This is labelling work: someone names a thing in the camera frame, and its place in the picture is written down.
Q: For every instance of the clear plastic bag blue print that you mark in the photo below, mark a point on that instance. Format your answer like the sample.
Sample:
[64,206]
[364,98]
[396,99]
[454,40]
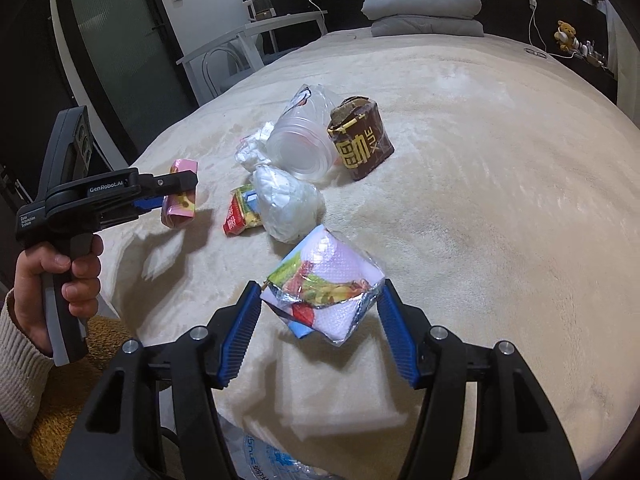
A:
[270,460]

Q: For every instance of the red snack wrapper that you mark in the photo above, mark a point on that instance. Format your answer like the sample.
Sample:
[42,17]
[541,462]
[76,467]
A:
[240,212]

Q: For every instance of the small desk appliance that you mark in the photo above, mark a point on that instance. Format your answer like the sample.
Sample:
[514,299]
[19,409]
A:
[260,7]

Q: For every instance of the cluster of small bottles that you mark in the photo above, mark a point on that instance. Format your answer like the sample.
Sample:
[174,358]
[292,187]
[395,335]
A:
[592,55]

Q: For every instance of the frosted glass door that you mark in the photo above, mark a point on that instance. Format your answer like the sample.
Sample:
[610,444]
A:
[115,35]

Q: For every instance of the person's left forearm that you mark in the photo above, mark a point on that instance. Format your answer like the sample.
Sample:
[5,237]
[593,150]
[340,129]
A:
[20,375]

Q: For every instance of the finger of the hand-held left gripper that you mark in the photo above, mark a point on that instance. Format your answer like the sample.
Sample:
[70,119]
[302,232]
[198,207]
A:
[172,182]
[149,204]

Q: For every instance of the mustard fuzzy cloth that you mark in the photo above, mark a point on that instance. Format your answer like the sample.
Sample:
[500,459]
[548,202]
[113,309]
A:
[65,410]

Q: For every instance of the clear plastic cup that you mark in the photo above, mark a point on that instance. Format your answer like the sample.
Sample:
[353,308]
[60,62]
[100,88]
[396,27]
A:
[300,152]

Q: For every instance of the knotted white plastic bag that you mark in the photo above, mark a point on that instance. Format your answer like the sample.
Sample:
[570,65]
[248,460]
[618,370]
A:
[287,205]

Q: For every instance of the black cabinet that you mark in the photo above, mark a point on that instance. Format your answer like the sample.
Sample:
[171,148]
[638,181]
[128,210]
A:
[30,85]

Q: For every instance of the clear chair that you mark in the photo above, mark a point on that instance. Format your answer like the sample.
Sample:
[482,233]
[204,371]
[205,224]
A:
[220,67]

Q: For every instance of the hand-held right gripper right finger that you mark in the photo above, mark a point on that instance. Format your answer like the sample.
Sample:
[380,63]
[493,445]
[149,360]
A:
[397,335]

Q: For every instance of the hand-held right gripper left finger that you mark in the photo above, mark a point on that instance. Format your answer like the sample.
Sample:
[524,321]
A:
[240,330]

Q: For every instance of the grey pillow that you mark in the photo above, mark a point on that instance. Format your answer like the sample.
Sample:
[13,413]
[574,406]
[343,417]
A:
[430,27]

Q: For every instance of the brown paper carton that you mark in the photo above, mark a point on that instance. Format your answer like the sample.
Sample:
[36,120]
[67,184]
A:
[362,142]

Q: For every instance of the white desk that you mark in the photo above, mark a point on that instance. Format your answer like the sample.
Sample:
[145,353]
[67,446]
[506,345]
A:
[280,25]

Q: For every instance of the brown teddy bear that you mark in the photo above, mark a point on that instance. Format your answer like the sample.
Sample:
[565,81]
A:
[566,34]

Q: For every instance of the pink drink carton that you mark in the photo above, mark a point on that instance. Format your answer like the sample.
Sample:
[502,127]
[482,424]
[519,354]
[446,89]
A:
[180,210]

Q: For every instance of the person's left hand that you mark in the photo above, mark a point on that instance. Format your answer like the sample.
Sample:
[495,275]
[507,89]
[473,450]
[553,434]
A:
[82,285]

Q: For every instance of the folded grey duvet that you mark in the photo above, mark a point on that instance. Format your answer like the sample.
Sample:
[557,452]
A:
[420,2]

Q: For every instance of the eyeglasses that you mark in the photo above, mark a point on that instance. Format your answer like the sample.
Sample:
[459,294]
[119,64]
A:
[534,52]

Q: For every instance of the printed tissue packet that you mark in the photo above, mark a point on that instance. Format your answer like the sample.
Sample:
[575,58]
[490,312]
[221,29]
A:
[330,270]

